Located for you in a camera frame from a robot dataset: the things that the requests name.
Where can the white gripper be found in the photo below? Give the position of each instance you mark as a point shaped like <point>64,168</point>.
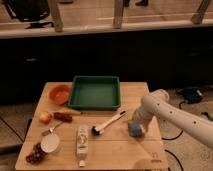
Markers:
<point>145,124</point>

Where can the blue sponge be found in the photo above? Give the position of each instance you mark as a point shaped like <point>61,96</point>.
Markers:
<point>135,130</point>

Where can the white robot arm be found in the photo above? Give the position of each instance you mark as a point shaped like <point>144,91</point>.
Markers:
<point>156,103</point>

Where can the green plastic tray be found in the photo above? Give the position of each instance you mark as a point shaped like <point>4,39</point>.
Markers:
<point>95,93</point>

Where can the white dish brush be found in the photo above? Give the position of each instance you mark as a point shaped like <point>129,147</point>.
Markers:
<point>99,129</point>

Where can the blue box on floor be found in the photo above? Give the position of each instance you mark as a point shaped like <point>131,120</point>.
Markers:
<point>191,95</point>

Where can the white plastic bottle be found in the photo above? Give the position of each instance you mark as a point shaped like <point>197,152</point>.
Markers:
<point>82,144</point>

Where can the yellow banana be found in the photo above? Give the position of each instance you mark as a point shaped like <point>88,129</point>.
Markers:
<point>70,111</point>

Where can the red sausage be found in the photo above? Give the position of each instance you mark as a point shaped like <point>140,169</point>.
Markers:
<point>63,117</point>

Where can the orange bowl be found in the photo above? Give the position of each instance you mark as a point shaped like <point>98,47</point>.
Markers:
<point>59,95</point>

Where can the white cup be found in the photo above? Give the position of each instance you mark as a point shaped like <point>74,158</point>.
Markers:
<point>50,143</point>

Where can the bunch of red grapes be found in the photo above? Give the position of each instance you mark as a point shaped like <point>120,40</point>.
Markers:
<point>37,155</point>

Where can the black office chair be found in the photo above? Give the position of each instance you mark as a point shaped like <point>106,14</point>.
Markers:
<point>32,11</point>

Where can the wooden railing post right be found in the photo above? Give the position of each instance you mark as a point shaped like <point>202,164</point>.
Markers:
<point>198,16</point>

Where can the wooden railing post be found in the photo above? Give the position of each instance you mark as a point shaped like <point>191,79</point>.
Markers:
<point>118,13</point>
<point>55,13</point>
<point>198,16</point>

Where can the wooden railing post middle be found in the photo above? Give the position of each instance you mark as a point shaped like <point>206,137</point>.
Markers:
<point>118,13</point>

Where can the wooden railing post left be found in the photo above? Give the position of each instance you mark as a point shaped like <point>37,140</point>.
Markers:
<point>55,13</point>

